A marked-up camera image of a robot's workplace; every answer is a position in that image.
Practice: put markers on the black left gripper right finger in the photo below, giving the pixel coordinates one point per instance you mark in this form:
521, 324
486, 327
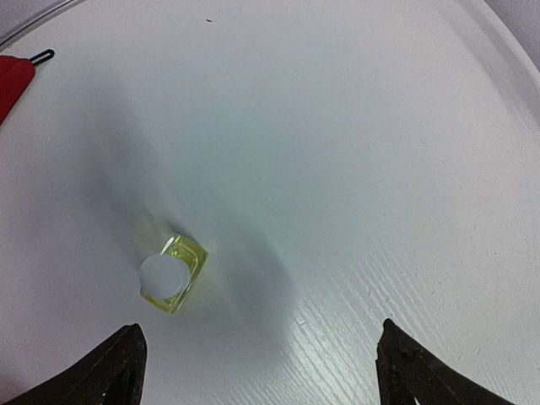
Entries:
408, 373

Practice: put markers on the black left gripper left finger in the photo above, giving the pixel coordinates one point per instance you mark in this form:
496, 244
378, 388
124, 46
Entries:
111, 373

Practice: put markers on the yellow nail polish bottle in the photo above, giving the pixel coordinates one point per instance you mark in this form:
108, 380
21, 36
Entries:
193, 255

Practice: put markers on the grey nail polish cap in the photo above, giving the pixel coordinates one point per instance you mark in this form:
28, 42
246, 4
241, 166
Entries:
163, 276

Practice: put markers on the red cloth garment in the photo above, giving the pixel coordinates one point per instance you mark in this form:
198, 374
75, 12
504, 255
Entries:
16, 75

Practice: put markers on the black hairpin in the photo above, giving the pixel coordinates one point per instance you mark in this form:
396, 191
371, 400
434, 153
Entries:
42, 57

